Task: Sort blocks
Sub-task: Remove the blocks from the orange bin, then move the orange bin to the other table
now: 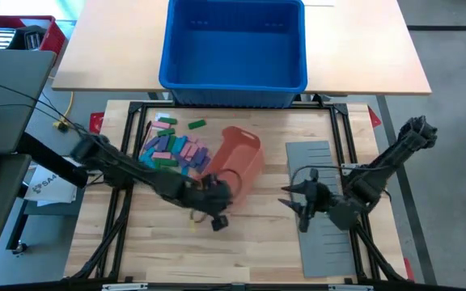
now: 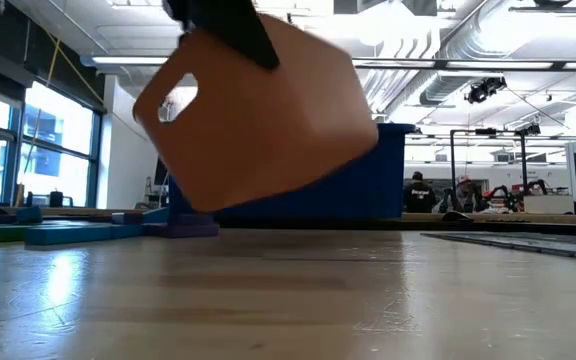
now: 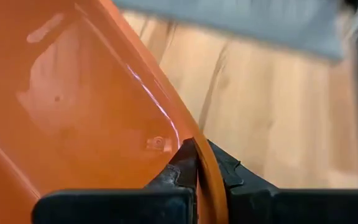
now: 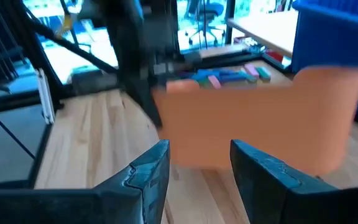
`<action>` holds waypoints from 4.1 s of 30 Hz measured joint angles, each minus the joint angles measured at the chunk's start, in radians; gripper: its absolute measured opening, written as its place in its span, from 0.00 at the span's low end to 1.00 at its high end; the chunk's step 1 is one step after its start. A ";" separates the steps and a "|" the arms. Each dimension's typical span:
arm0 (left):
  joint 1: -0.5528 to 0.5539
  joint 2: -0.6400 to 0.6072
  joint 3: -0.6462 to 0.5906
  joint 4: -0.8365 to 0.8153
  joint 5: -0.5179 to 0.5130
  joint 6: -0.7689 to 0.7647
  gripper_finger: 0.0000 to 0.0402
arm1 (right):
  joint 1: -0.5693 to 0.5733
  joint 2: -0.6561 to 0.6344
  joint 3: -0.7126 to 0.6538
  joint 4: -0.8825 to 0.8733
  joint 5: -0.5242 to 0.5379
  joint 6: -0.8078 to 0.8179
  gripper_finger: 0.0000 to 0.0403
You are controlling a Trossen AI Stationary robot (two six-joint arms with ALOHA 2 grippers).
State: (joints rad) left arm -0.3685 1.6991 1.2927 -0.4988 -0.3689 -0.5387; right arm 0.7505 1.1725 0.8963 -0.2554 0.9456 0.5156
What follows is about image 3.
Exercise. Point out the orange plastic basket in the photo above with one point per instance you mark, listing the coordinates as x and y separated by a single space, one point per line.
73 93

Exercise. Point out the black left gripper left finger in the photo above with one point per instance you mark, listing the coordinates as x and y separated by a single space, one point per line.
120 208

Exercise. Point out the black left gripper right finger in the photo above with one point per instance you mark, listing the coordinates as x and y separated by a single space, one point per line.
291 208

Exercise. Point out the long grey slotted divider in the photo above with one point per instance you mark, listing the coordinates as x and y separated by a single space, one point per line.
244 25

